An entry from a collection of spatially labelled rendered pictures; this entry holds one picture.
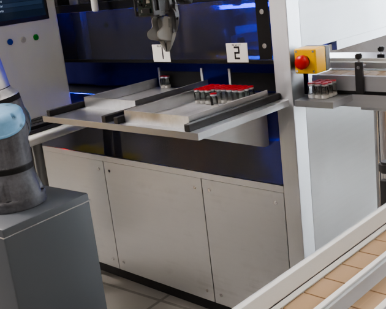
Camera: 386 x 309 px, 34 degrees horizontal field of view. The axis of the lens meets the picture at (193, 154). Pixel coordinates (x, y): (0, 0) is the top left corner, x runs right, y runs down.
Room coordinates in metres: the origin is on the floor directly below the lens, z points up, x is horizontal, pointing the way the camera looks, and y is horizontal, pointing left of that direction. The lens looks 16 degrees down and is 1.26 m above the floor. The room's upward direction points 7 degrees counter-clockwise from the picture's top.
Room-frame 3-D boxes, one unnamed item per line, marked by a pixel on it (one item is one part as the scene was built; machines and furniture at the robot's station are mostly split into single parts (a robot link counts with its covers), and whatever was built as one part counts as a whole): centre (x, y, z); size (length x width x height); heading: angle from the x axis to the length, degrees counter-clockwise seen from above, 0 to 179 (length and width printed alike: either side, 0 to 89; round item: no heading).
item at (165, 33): (1.64, 0.04, 1.13); 0.06 x 0.03 x 0.09; 135
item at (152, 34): (1.67, 0.06, 1.13); 0.06 x 0.03 x 0.09; 135
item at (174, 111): (1.83, -0.03, 0.90); 0.34 x 0.26 x 0.04; 135
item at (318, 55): (1.82, -0.37, 1.00); 0.08 x 0.07 x 0.07; 135
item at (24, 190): (1.45, 0.44, 0.84); 0.15 x 0.15 x 0.10
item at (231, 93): (1.91, -0.11, 0.90); 0.18 x 0.02 x 0.05; 45
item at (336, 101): (1.84, -0.41, 0.87); 0.14 x 0.13 x 0.02; 135
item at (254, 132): (1.80, -0.11, 0.80); 0.34 x 0.03 x 0.13; 135
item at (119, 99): (2.15, 0.13, 0.90); 0.34 x 0.26 x 0.04; 135
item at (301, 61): (1.79, -0.34, 0.99); 0.04 x 0.04 x 0.04; 45
